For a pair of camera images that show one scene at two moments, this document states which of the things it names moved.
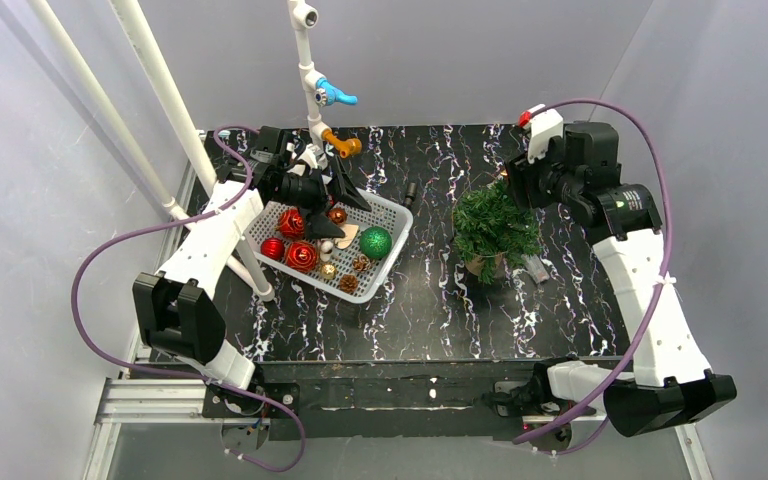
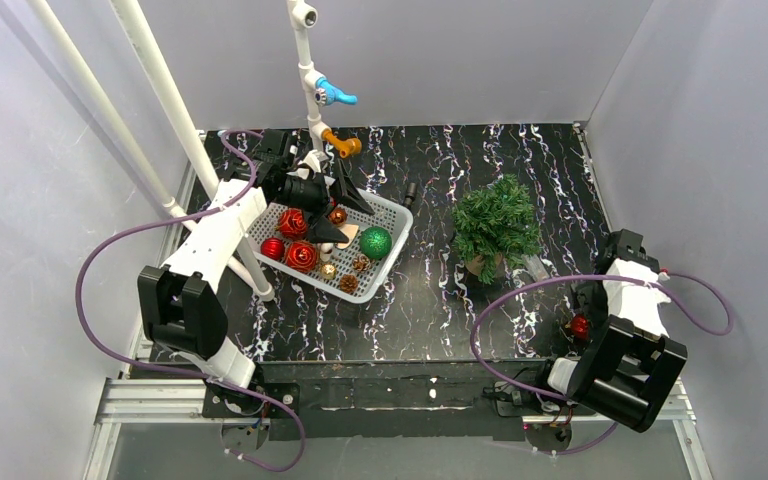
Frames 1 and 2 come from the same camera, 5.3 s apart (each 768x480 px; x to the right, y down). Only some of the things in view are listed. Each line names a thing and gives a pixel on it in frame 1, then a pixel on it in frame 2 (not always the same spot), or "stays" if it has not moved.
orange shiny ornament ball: [337, 215] stays
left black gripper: [330, 192] stays
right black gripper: [519, 183] → [586, 307]
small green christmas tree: [490, 226] stays
